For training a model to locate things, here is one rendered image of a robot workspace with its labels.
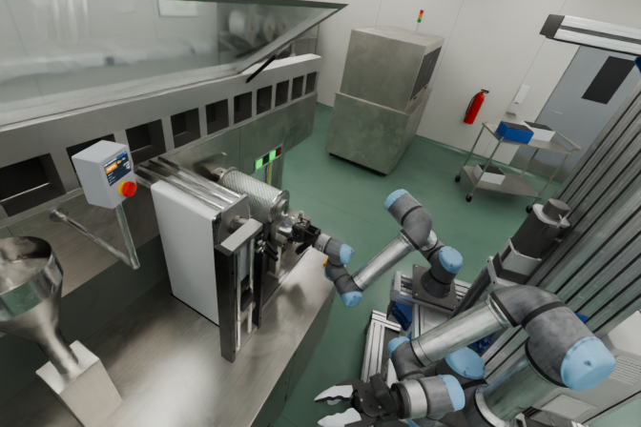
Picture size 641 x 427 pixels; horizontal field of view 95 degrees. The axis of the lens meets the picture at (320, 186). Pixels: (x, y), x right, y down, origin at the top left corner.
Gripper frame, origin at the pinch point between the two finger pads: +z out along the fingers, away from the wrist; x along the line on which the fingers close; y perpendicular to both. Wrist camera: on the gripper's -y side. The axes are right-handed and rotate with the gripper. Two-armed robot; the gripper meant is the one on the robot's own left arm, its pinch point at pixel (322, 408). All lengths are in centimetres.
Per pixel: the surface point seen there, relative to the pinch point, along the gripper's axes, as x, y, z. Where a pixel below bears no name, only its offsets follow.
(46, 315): 13, -20, 53
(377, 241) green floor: 183, 100, -108
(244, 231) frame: 32.3, -24.9, 17.8
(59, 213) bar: 42, -24, 64
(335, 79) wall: 533, -7, -135
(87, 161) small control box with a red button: 18, -50, 43
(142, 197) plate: 61, -18, 51
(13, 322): 10, -23, 55
